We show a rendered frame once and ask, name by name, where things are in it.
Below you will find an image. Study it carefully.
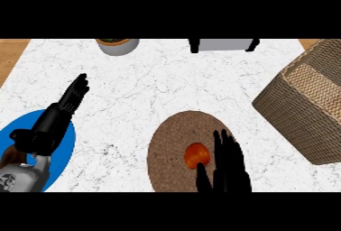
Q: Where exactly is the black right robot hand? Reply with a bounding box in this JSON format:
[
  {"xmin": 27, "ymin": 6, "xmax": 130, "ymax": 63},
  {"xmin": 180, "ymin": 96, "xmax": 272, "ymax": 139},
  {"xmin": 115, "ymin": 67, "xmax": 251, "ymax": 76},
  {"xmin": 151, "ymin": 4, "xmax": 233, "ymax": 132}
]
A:
[{"xmin": 195, "ymin": 128, "xmax": 253, "ymax": 193}]

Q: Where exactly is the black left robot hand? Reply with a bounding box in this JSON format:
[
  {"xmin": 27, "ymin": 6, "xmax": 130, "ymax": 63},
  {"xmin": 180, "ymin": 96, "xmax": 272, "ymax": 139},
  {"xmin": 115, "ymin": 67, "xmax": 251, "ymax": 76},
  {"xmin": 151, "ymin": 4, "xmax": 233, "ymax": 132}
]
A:
[{"xmin": 9, "ymin": 72, "xmax": 90, "ymax": 157}]

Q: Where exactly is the orange-red tomato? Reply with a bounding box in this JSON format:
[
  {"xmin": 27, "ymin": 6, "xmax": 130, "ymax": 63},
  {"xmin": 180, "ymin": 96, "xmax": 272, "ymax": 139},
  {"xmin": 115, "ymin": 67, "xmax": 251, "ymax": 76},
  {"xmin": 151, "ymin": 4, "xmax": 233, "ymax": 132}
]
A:
[{"xmin": 183, "ymin": 143, "xmax": 211, "ymax": 171}]

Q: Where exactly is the round brown woven placemat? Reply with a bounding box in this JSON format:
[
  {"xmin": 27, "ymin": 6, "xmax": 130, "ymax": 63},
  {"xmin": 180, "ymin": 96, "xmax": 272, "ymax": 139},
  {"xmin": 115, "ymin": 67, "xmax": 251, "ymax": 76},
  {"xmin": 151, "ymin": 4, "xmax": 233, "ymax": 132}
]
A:
[{"xmin": 146, "ymin": 110, "xmax": 248, "ymax": 193}]

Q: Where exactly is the tan wicker basket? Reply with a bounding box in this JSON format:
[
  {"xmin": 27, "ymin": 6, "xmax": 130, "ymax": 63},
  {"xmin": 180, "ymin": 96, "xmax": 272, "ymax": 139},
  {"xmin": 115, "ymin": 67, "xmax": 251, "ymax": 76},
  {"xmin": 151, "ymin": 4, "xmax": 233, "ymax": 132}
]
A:
[{"xmin": 251, "ymin": 39, "xmax": 341, "ymax": 166}]

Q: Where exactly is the blue round plate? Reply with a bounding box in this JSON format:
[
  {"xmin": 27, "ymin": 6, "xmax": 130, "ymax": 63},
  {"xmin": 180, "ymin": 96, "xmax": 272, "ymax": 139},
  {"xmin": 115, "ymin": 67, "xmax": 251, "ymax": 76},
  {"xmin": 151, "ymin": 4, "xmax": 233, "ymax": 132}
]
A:
[{"xmin": 0, "ymin": 108, "xmax": 77, "ymax": 193}]

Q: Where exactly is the brown item on plate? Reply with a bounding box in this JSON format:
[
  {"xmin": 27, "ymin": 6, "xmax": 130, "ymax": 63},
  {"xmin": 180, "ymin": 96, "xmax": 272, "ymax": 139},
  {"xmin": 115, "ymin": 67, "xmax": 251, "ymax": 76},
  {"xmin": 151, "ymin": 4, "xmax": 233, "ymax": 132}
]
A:
[{"xmin": 2, "ymin": 145, "xmax": 30, "ymax": 168}]

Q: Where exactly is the grey plant pot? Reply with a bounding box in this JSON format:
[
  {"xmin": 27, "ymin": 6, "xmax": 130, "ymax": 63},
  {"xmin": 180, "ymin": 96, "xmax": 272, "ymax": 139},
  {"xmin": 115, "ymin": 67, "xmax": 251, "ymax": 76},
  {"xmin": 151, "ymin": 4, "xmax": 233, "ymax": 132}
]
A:
[{"xmin": 95, "ymin": 39, "xmax": 142, "ymax": 57}]

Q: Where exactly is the grey appliance with black legs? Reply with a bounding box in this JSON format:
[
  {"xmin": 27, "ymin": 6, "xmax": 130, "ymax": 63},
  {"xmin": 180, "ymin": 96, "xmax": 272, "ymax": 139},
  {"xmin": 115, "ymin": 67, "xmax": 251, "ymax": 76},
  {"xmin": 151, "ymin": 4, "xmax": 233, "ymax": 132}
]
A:
[{"xmin": 188, "ymin": 39, "xmax": 261, "ymax": 54}]

